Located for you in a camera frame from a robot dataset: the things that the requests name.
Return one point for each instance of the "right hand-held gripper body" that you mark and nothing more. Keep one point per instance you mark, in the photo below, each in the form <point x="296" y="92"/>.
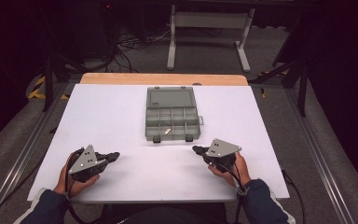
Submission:
<point x="222" y="148"/>

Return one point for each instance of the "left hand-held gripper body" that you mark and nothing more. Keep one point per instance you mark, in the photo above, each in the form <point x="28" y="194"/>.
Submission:
<point x="85" y="160"/>

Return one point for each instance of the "small white cylinder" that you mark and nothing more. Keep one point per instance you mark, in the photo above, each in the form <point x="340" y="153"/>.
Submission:
<point x="167" y="131"/>

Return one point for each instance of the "grey transparent compartment box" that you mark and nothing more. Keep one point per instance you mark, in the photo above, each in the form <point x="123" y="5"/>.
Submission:
<point x="171" y="99"/>

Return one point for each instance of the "person's left hand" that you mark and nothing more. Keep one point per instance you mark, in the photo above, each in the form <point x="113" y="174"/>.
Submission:
<point x="71" y="186"/>

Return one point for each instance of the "person's right hand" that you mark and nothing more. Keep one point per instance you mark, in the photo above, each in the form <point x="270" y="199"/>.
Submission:
<point x="240" y="172"/>

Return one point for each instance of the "white board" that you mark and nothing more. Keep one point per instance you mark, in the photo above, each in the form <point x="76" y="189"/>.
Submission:
<point x="105" y="118"/>

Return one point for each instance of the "black tripod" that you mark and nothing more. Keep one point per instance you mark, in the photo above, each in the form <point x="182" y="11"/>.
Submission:
<point x="48" y="81"/>
<point x="303" y="87"/>

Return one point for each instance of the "grey metal stand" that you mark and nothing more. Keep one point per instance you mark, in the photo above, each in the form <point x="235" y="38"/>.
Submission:
<point x="211" y="20"/>

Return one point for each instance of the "aluminium floor rail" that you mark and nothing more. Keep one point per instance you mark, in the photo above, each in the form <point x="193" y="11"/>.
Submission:
<point x="317" y="146"/>
<point x="28" y="146"/>

